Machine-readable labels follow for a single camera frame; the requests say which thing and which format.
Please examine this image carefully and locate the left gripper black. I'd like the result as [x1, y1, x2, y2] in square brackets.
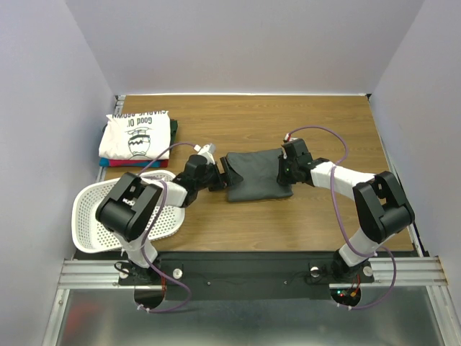
[195, 158, 243, 192]

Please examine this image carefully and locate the grey t shirt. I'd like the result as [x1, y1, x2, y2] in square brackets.
[226, 148, 293, 203]

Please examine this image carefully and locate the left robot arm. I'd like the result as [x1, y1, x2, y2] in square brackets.
[95, 154, 243, 284]

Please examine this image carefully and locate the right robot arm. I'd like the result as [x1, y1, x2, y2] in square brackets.
[277, 136, 415, 281]

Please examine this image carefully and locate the red folded t shirt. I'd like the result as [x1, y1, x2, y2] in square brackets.
[118, 159, 169, 168]

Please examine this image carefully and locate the dark green folded t shirt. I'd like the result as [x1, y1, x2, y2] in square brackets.
[170, 119, 179, 145]

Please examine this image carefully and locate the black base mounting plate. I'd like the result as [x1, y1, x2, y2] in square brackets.
[115, 252, 374, 302]

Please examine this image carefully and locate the white printed folded t shirt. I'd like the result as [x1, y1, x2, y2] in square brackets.
[99, 110, 171, 160]

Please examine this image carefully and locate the teal folded t shirt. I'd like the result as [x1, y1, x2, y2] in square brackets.
[99, 158, 119, 167]

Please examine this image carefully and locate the white perforated plastic basket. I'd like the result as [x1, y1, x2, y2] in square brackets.
[71, 179, 185, 254]

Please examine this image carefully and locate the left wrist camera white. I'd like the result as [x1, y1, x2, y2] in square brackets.
[198, 143, 216, 164]

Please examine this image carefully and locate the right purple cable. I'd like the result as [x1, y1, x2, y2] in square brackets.
[283, 125, 398, 311]

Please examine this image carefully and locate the aluminium front rail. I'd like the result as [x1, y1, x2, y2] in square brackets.
[58, 257, 448, 289]

